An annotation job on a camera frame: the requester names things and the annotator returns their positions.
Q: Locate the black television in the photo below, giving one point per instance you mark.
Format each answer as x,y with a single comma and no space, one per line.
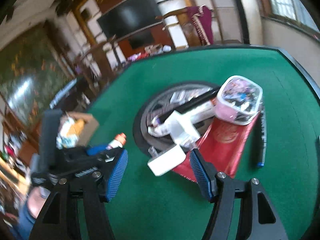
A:
128,17

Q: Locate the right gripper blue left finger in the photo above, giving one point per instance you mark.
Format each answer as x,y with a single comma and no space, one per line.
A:
113,170

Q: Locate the black long stick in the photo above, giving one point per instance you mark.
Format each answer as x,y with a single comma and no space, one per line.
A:
193,103

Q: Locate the white tube orange cap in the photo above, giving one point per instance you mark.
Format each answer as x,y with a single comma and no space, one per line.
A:
118,141

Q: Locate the window with bars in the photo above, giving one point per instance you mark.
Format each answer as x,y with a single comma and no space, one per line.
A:
293,11

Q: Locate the wooden chair with maroon cloth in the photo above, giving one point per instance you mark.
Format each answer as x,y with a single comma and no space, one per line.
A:
196,24

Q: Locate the red foil packet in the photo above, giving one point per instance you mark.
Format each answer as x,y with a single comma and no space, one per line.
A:
223,143

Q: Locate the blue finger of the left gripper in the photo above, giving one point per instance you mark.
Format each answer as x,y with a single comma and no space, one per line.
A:
96,149

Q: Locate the brown cardboard box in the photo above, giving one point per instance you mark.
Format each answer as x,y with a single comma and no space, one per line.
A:
76,129

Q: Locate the clear cartoon pencil pouch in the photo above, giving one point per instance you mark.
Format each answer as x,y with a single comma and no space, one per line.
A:
238,100

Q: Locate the round silver table centre console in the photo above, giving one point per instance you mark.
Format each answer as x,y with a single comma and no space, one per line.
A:
160,103

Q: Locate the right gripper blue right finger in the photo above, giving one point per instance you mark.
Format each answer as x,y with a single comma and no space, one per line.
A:
207,177

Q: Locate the black marker blue cap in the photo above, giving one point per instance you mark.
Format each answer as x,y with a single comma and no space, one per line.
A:
263,138

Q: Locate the white cardboard box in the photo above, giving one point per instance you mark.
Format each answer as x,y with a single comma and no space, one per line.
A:
181,129

